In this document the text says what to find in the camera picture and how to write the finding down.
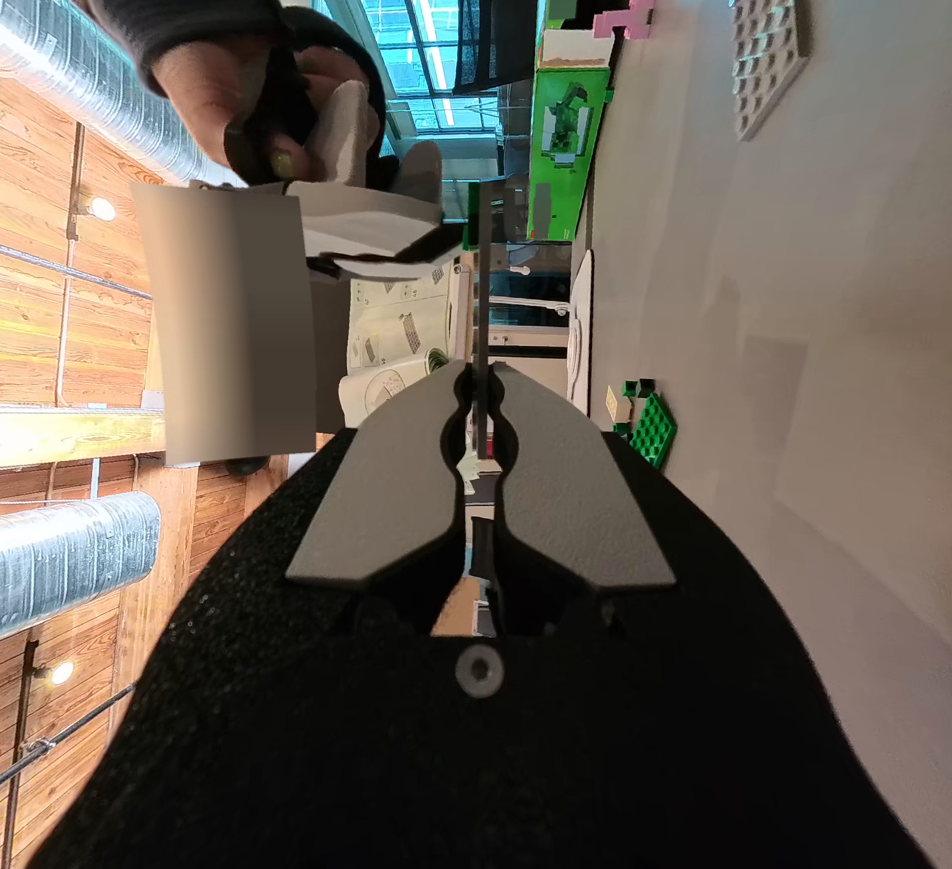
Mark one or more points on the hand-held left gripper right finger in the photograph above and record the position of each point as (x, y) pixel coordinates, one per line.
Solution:
(580, 497)

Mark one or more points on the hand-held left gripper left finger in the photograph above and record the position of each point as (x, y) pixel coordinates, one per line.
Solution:
(379, 497)

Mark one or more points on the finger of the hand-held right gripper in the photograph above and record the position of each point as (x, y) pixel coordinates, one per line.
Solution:
(364, 222)
(387, 268)

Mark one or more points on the grey desk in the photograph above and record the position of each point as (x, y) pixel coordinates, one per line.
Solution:
(818, 363)

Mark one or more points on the person's right hand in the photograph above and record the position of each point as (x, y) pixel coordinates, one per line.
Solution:
(201, 96)

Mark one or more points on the building instruction booklet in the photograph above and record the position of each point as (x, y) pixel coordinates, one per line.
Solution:
(387, 341)

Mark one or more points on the cream brick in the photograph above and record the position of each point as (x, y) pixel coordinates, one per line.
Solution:
(616, 408)

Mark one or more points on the green studded building plate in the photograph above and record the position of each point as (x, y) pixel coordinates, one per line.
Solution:
(654, 430)

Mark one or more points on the small green brick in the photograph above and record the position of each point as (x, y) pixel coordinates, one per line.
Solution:
(638, 387)

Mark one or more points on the black mesh panel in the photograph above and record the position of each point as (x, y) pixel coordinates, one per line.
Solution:
(498, 6)

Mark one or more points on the round ceiling lamp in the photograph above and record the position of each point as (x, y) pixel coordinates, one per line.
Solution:
(100, 209)
(61, 673)

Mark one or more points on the pink brick figure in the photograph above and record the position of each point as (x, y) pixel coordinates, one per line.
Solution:
(632, 17)

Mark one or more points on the silver ventilation duct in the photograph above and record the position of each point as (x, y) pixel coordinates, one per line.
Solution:
(89, 66)
(74, 557)

